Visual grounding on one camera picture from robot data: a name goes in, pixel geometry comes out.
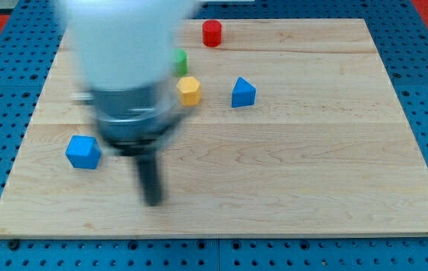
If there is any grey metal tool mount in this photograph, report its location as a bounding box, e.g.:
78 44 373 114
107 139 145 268
73 78 193 157

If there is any wooden board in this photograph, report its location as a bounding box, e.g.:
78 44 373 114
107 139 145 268
0 19 428 239

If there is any blue cube block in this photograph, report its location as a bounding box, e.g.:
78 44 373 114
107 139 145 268
65 135 102 169

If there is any yellow hexagon block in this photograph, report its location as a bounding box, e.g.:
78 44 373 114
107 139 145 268
177 77 202 107

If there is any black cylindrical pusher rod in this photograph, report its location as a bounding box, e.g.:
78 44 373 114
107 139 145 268
135 152 163 206

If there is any blue triangle block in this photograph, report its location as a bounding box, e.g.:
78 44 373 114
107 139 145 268
231 77 256 108

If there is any red cylinder block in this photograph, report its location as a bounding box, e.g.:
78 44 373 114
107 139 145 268
202 20 222 47

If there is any green cylinder block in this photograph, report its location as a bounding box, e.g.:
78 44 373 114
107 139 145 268
173 48 188 77

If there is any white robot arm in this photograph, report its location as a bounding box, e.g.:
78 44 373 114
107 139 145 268
59 0 198 206

